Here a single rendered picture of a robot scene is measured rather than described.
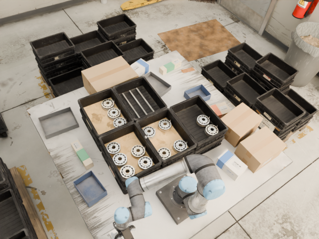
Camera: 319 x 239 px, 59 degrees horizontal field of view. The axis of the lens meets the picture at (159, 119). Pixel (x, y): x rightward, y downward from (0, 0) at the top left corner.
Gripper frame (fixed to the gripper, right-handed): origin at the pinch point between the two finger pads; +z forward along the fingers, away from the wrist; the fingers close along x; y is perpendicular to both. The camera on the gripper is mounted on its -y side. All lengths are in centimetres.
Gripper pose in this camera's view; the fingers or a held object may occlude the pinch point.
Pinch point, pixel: (125, 236)
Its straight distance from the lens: 181.2
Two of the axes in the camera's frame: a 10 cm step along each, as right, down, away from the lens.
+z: -0.7, 6.1, 7.9
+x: -8.2, 4.1, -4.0
